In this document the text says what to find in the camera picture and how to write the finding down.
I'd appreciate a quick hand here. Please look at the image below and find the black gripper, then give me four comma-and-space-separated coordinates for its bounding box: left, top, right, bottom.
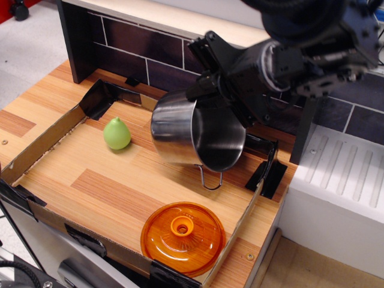
185, 31, 285, 128

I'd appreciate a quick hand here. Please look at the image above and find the stainless steel pot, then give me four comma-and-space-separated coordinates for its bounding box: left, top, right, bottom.
151, 91, 246, 178

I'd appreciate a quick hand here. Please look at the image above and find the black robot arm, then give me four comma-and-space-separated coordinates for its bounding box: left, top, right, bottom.
186, 1, 381, 127

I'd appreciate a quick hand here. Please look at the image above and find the cardboard fence with black tape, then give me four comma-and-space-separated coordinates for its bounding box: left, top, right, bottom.
1, 73, 294, 287

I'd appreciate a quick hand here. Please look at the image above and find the green plastic pear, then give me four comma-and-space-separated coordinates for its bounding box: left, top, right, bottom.
103, 117, 131, 150

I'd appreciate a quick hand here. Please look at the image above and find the white ribbed drain board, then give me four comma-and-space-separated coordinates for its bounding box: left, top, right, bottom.
290, 126, 383, 214

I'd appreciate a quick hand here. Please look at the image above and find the light wooden shelf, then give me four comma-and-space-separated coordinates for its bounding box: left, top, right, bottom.
67, 1, 269, 47

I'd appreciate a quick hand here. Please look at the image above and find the orange glass lid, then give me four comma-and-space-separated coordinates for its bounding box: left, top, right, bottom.
140, 202, 226, 278

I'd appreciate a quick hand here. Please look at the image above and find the dark grey vertical post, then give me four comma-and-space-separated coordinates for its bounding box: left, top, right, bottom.
290, 99, 319, 164

